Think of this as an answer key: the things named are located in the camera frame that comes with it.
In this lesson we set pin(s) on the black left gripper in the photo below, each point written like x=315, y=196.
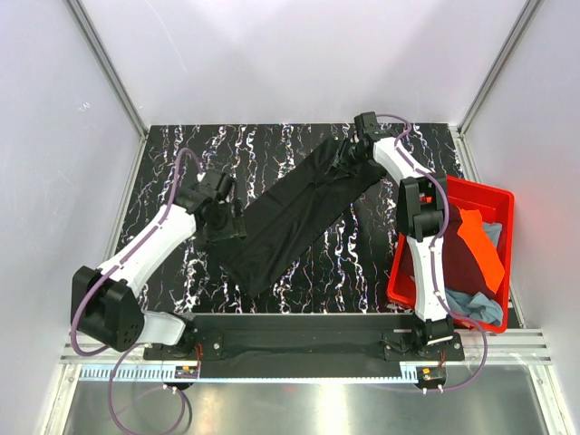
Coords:
x=235, y=227

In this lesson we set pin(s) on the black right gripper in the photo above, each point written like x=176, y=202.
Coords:
x=348, y=144

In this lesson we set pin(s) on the black t shirt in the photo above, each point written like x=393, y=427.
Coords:
x=287, y=218

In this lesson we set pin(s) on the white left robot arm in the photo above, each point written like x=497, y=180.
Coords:
x=105, y=299

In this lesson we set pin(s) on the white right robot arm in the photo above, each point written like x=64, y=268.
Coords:
x=422, y=216

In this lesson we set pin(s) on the orange t shirt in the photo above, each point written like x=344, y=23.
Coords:
x=471, y=231

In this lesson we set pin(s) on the red plastic bin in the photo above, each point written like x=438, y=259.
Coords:
x=496, y=206

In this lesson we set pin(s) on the left orange connector box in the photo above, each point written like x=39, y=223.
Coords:
x=186, y=372

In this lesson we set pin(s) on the orange connector box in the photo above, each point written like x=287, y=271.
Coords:
x=186, y=372
x=432, y=374

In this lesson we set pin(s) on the maroon t shirt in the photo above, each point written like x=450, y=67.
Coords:
x=461, y=272

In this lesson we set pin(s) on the light blue t shirt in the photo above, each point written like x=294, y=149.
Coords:
x=477, y=307

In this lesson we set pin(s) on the right orange connector box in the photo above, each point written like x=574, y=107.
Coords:
x=432, y=374

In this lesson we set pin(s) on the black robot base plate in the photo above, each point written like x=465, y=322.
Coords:
x=327, y=340

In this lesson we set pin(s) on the white slotted cable duct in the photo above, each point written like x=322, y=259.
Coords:
x=385, y=372

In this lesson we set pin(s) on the left aluminium corner post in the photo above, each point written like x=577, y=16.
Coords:
x=100, y=54

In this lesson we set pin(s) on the aluminium corner post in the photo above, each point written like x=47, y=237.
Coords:
x=517, y=31
x=100, y=54

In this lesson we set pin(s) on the right aluminium corner post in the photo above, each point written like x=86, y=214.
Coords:
x=517, y=31

